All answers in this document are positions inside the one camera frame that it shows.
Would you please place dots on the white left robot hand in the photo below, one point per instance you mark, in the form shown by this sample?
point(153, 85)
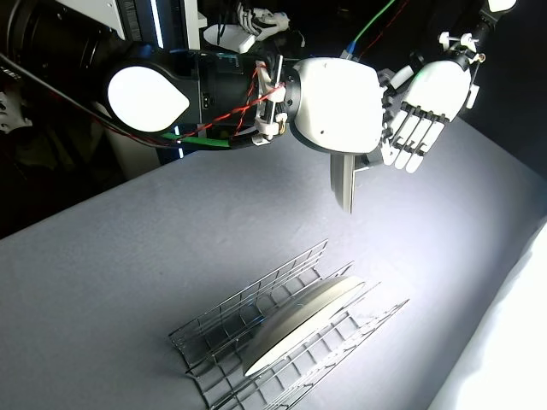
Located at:
point(440, 89)

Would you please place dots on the white and black robot column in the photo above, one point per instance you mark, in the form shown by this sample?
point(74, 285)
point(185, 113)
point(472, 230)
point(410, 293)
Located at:
point(94, 13)

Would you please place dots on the white cloth backdrop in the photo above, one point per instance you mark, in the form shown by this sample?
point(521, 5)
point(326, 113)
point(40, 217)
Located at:
point(513, 341)

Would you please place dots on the spare white robotic hand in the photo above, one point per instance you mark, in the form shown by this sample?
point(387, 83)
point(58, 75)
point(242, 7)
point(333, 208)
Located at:
point(262, 19)

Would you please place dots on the white flat board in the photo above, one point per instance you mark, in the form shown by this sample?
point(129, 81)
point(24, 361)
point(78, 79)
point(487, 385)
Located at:
point(226, 38)

